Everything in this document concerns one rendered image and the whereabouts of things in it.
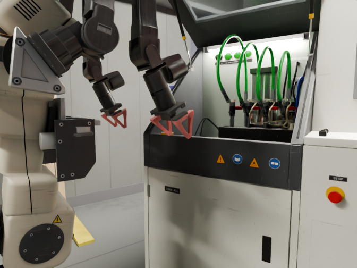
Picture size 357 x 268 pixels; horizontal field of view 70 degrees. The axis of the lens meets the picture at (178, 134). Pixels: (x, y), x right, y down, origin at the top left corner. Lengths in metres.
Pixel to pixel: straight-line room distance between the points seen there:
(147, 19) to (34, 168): 0.49
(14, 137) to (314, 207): 0.92
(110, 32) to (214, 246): 0.91
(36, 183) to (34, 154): 0.08
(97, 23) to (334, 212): 0.88
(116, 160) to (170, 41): 1.67
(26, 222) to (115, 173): 2.41
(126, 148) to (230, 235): 2.22
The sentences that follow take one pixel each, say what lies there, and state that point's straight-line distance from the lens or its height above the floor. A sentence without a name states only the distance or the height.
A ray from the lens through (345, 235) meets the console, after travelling 1.01.
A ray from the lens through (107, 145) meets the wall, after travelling 3.03.
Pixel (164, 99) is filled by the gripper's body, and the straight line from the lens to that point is 0.70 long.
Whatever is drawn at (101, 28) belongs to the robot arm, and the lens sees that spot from 0.62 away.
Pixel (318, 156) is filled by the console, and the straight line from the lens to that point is 0.95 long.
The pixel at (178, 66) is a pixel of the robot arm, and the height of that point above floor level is 1.19.
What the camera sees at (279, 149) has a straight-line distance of 0.96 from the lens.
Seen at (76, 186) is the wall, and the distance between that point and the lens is 3.02.
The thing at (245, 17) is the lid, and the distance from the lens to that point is 1.50.
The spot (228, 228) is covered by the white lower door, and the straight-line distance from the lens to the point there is 1.11.
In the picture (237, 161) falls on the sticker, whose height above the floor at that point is 0.87.
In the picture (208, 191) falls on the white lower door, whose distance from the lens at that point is 1.09.
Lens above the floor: 1.08
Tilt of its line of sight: 6 degrees down
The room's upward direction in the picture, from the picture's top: straight up
